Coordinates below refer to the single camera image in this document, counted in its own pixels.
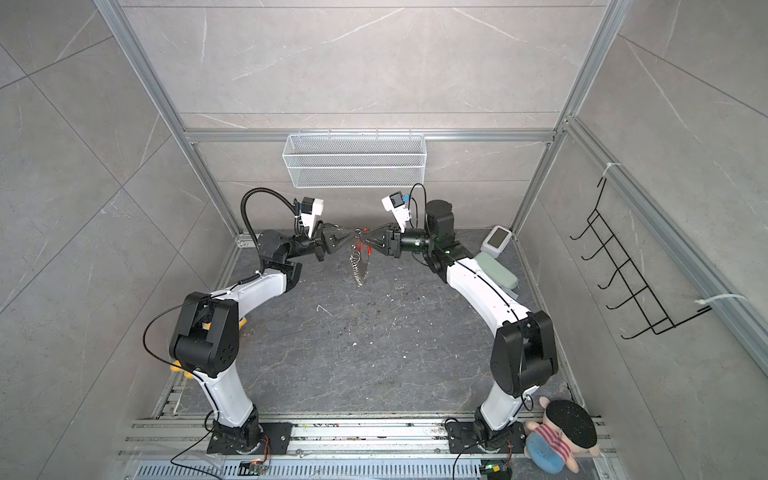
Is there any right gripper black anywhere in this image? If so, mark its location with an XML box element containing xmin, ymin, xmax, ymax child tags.
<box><xmin>363</xmin><ymin>222</ymin><xmax>438</xmax><ymax>262</ymax></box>

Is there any grey key organizer red handle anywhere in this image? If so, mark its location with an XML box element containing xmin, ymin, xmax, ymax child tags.
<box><xmin>349</xmin><ymin>229</ymin><xmax>372</xmax><ymax>287</ymax></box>

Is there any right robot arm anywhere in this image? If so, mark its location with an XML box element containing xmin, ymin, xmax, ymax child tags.
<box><xmin>361</xmin><ymin>192</ymin><xmax>559</xmax><ymax>452</ymax></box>

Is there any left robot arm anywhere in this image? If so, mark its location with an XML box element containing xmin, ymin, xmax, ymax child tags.
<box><xmin>169</xmin><ymin>222</ymin><xmax>356</xmax><ymax>453</ymax></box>

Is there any small allen key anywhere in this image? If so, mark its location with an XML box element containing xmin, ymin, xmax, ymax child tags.
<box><xmin>316</xmin><ymin>305</ymin><xmax>333</xmax><ymax>317</ymax></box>

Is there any white digital timer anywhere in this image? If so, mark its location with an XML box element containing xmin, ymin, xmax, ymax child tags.
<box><xmin>480</xmin><ymin>225</ymin><xmax>513</xmax><ymax>258</ymax></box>

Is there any green eyeglass case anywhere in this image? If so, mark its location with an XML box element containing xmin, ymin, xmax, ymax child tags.
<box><xmin>474</xmin><ymin>252</ymin><xmax>519</xmax><ymax>300</ymax></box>

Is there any yellow plush toy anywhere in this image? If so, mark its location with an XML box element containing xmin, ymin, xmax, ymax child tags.
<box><xmin>170</xmin><ymin>318</ymin><xmax>247</xmax><ymax>380</ymax></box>

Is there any boy plush doll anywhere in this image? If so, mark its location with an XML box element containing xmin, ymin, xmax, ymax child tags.
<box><xmin>524</xmin><ymin>396</ymin><xmax>600</xmax><ymax>474</ymax></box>

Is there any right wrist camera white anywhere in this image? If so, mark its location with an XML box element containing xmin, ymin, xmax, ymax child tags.
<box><xmin>382</xmin><ymin>191</ymin><xmax>411</xmax><ymax>233</ymax></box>

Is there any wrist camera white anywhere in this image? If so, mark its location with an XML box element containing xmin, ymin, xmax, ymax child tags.
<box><xmin>298</xmin><ymin>197</ymin><xmax>324</xmax><ymax>238</ymax></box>
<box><xmin>382</xmin><ymin>191</ymin><xmax>411</xmax><ymax>233</ymax></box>

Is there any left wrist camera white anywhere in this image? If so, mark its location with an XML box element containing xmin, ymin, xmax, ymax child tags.
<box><xmin>298</xmin><ymin>197</ymin><xmax>324</xmax><ymax>238</ymax></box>

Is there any white wire mesh basket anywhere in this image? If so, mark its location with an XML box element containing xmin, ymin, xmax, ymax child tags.
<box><xmin>282</xmin><ymin>133</ymin><xmax>428</xmax><ymax>188</ymax></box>

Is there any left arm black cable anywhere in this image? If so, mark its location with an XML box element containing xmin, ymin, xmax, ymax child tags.
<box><xmin>239</xmin><ymin>187</ymin><xmax>299</xmax><ymax>250</ymax></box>

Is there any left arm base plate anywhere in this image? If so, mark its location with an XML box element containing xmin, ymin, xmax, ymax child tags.
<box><xmin>206</xmin><ymin>422</ymin><xmax>293</xmax><ymax>455</ymax></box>

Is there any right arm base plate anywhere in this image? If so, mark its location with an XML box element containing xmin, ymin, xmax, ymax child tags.
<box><xmin>443</xmin><ymin>418</ymin><xmax>526</xmax><ymax>454</ymax></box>

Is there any black wire hook rack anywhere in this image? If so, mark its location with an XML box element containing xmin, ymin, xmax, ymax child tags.
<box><xmin>569</xmin><ymin>178</ymin><xmax>713</xmax><ymax>341</ymax></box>

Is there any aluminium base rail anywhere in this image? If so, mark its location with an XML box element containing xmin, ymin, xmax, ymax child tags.
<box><xmin>115</xmin><ymin>411</ymin><xmax>549</xmax><ymax>479</ymax></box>

